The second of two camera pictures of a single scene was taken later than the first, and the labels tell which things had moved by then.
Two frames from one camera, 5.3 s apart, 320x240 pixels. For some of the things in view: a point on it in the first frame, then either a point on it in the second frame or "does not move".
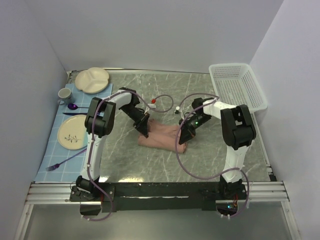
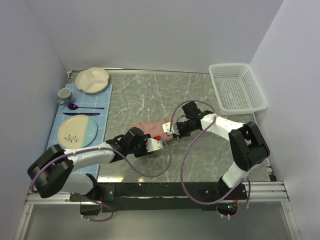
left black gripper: (142, 127) to (144, 151)
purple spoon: (73, 106) does not move
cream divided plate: (92, 81) does not move
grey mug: (65, 96) does not move
